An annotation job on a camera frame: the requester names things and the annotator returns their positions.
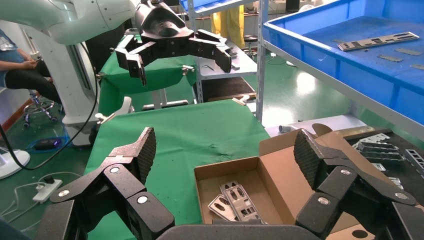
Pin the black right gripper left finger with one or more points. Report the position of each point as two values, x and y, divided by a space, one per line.
116 198

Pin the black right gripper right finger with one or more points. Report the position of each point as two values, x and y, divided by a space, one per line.
348 185

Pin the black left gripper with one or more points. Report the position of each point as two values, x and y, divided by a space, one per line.
162 23

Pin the silver metal I/O shield plate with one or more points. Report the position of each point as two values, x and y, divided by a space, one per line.
228 215
242 202
386 40
233 183

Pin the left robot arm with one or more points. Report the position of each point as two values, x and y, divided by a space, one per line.
82 16

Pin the brown cardboard box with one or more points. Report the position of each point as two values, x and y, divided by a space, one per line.
275 172

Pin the blue plastic tray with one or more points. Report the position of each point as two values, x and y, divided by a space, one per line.
364 69

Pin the silver spring clamp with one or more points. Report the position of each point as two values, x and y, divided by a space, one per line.
188 69
242 100
104 117

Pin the green covered table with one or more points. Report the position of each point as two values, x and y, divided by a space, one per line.
159 76

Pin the blue plastic bin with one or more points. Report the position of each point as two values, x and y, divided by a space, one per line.
205 4

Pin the dark brown board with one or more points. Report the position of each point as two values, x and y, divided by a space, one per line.
225 87

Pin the yellow coat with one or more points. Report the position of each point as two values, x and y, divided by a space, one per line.
235 23

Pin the grey metal shelving rack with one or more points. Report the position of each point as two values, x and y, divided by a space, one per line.
242 66

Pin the white power strip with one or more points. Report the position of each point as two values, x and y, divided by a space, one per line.
46 191

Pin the black round stool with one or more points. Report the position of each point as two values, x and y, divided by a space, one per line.
250 39

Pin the white metal shelf board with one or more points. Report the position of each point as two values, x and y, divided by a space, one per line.
381 108

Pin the white plastic pipe fitting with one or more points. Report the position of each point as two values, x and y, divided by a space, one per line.
285 129

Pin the green table cloth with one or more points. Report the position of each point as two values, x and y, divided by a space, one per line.
198 132

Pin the black device purple light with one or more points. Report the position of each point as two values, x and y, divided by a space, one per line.
48 144

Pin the grey slotted shelf upright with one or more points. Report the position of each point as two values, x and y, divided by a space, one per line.
261 66

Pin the white robot torso column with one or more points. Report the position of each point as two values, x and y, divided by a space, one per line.
76 99

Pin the white round stand base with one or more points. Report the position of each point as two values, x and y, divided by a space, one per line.
11 164

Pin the chrome base office chair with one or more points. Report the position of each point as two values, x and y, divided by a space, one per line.
39 106

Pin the grey tape strip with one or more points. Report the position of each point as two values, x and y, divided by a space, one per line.
409 52
390 58
418 67

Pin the seated person blue shirt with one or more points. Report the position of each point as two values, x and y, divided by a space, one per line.
23 79

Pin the small metal bracket pile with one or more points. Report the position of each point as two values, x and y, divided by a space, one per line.
381 153

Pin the ribbed metal bracket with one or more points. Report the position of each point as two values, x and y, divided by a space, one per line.
396 182

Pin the ladder shaped metal bracket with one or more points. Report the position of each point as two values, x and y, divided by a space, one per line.
415 159

